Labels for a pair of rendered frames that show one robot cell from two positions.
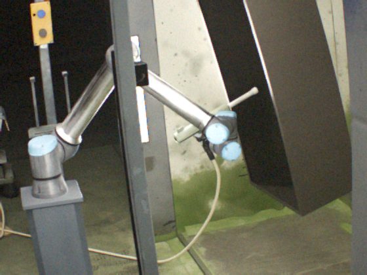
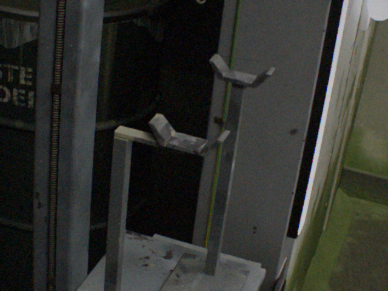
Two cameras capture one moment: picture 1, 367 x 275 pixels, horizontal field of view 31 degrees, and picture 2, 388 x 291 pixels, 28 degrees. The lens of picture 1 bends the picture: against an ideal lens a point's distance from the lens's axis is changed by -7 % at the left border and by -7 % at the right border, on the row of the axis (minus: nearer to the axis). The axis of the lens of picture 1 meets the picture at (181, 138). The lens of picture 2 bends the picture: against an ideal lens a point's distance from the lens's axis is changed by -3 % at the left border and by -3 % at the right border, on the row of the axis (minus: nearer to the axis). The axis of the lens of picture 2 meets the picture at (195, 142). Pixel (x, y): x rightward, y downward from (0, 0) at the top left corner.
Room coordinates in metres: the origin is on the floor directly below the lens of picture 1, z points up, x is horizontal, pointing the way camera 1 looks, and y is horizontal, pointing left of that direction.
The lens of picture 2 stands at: (3.53, 1.46, 1.47)
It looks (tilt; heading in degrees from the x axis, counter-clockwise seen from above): 27 degrees down; 298
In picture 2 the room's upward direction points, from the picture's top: 7 degrees clockwise
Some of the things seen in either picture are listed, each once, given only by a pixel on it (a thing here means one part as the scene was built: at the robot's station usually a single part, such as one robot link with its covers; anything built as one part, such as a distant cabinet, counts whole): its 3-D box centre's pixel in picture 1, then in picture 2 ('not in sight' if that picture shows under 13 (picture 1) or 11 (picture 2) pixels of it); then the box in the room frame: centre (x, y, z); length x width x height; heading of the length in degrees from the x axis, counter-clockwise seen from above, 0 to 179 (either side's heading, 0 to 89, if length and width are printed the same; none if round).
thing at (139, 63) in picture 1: (132, 74); not in sight; (2.07, 0.13, 1.35); 0.09 x 0.07 x 0.07; 103
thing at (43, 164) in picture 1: (44, 155); not in sight; (3.21, 0.67, 0.83); 0.17 x 0.15 x 0.18; 161
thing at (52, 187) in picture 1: (48, 183); not in sight; (3.20, 0.67, 0.69); 0.19 x 0.19 x 0.10
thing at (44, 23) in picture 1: (41, 23); not in sight; (4.03, 0.76, 1.42); 0.12 x 0.06 x 0.26; 103
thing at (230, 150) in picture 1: (227, 148); not in sight; (3.10, -0.20, 0.81); 0.12 x 0.09 x 0.10; 20
